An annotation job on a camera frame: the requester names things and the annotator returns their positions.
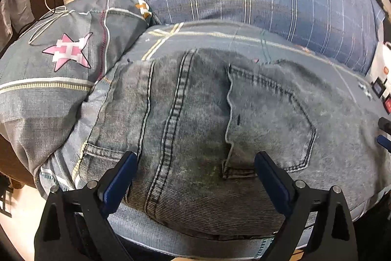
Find white paper bag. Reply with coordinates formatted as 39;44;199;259
365;42;391;91

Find grey denim pants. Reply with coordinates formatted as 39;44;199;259
80;49;390;240

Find grey star-patterned pillow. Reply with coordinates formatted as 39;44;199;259
1;0;152;176

